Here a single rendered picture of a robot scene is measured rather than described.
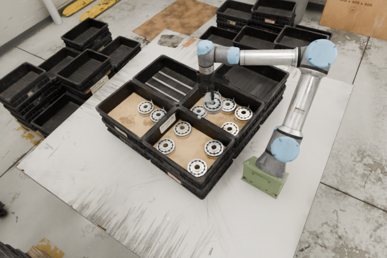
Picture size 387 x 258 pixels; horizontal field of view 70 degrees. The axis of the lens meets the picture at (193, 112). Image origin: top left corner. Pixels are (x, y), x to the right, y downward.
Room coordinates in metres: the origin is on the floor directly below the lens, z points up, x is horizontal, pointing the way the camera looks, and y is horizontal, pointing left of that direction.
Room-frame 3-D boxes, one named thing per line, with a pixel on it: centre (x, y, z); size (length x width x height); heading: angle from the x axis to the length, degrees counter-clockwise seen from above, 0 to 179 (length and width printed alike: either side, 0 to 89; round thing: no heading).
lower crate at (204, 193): (0.81, 0.05, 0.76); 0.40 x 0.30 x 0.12; 46
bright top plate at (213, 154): (0.78, -0.08, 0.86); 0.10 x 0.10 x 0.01
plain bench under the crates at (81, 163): (1.09, 0.00, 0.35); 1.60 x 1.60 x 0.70; 53
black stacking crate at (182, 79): (1.30, 0.12, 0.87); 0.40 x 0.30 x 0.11; 46
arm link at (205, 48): (1.02, -0.09, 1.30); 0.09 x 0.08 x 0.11; 71
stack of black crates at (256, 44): (2.18, -0.70, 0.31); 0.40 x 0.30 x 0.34; 53
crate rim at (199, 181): (0.81, 0.05, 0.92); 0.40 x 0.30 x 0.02; 46
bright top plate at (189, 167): (0.68, 0.02, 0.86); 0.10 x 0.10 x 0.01
